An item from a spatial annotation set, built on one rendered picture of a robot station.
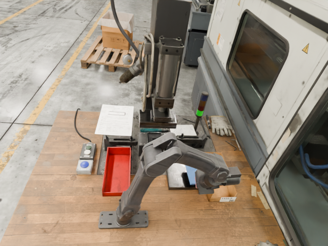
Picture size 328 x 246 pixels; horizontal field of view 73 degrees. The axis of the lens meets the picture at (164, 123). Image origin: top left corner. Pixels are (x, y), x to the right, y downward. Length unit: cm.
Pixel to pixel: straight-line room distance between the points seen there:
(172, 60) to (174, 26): 13
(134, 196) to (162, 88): 45
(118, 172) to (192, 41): 331
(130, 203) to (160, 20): 69
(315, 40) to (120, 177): 106
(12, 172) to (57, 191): 142
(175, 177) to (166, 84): 46
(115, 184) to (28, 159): 159
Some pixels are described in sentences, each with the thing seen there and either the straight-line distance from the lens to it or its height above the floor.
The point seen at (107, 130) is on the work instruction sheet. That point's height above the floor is 90.
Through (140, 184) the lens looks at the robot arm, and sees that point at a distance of 77.
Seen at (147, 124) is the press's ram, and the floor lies 113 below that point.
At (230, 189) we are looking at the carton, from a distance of 117.
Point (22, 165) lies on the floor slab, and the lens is 255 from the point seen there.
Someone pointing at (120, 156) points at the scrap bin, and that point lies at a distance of 122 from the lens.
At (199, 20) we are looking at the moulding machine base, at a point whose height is 85.
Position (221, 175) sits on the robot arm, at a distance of 82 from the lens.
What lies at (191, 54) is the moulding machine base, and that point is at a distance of 422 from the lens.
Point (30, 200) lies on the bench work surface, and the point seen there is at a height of 90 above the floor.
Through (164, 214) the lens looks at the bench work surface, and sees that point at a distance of 105.
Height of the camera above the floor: 182
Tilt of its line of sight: 39 degrees down
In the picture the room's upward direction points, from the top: 9 degrees clockwise
